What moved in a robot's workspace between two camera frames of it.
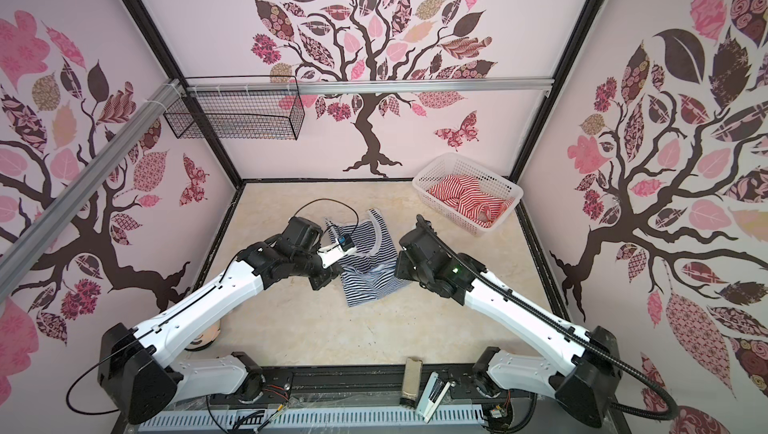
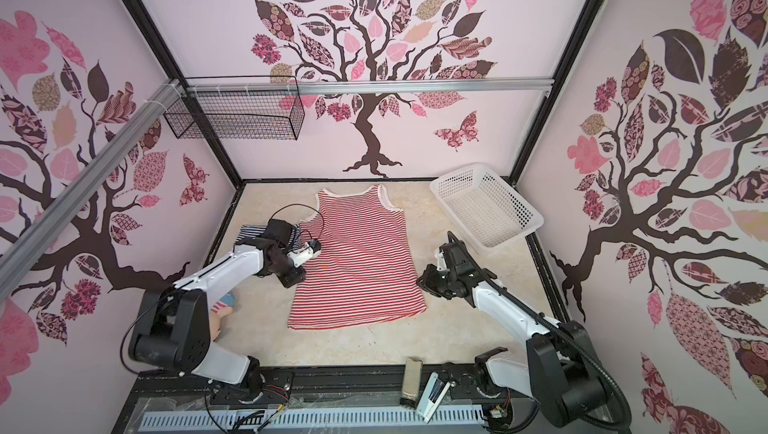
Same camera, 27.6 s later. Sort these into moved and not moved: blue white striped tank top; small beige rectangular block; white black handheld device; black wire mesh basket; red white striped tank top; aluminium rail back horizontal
Moved: blue white striped tank top; red white striped tank top
Not moved: white black handheld device; black wire mesh basket; aluminium rail back horizontal; small beige rectangular block
